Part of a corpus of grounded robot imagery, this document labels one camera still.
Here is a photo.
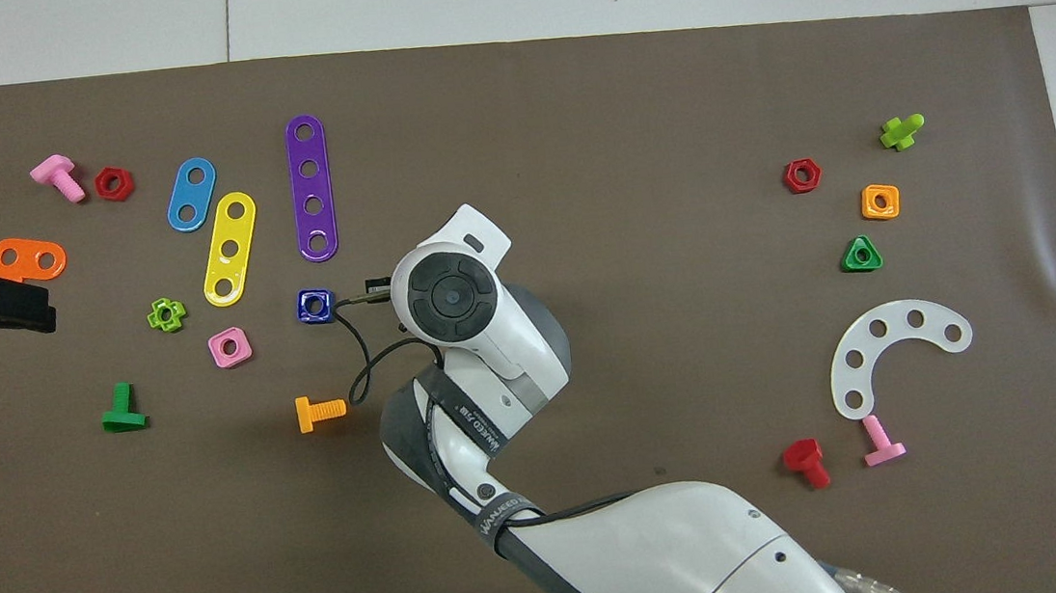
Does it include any gray braided hose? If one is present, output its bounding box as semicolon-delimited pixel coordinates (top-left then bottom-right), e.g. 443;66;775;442
829;548;964;593

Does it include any yellow three-hole strip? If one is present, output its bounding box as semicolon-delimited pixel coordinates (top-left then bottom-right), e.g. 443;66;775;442
194;189;266;310

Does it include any pink square toy nut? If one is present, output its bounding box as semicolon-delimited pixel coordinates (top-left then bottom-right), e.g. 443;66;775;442
205;325;256;370

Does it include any white curved five-hole plate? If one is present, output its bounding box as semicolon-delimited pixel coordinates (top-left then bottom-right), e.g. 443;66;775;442
823;294;982;423

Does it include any red hexagon toy nut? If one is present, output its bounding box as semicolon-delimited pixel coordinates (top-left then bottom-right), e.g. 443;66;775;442
94;164;137;204
781;156;824;195

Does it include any red plastic toy bolt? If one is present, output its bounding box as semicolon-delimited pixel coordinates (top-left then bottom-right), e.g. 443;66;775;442
780;436;833;494

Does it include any brown paper table mat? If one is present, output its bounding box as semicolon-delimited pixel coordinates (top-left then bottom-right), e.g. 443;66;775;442
0;0;1056;593

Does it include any lime green toy bolt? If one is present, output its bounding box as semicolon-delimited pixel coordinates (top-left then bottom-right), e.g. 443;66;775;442
877;112;929;154

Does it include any blue two-hole strip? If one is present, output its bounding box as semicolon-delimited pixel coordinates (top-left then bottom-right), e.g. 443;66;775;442
161;155;222;235

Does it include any blue square toy nut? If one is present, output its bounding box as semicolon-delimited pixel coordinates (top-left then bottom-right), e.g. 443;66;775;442
294;286;338;327

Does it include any green plastic toy bolt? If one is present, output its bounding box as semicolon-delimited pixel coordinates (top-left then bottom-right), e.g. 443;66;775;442
97;380;150;435

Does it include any orange square toy nut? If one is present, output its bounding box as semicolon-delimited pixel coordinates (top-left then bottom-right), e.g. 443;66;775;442
858;181;902;223

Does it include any lime green cross nut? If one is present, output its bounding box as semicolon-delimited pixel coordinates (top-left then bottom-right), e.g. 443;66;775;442
145;296;189;335

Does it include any green triangle toy nut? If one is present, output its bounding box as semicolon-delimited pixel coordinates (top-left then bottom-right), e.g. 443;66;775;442
838;232;885;275

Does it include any orange heart-shaped three-hole plate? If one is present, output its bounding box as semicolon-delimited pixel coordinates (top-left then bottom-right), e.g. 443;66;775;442
0;232;70;287

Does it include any purple four-hole strip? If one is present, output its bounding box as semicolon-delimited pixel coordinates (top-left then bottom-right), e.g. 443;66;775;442
283;113;341;264

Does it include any orange plastic toy bolt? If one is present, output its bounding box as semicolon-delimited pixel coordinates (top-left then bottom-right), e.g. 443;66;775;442
293;391;349;435

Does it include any pink plastic toy bolt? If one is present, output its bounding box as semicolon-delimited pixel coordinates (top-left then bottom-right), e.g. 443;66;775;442
859;412;909;469
28;151;88;207

